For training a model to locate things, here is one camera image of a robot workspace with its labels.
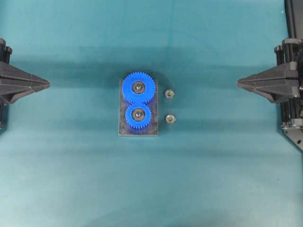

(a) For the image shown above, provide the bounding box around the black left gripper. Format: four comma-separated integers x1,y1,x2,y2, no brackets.
0,38,51,130

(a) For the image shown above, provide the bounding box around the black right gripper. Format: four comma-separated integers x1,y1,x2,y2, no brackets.
237,38,303,129

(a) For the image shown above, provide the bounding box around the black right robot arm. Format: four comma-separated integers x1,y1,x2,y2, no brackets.
237,0,303,149

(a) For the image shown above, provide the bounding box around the upper metal washer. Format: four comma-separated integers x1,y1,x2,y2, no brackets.
164,89,175,99

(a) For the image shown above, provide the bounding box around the metal washer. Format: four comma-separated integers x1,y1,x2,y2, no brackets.
164,89,175,99
165,114,177,124

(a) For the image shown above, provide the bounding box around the lower metal washer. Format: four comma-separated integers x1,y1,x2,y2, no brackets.
165,114,177,124

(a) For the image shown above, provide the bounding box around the large blue plastic gear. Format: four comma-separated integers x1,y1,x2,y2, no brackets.
122,72,156,104

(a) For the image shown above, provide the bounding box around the small blue plastic gear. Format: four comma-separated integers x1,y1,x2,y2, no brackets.
125,103,152,129

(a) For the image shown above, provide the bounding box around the metal base plate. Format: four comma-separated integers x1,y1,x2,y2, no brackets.
118,79,158,136

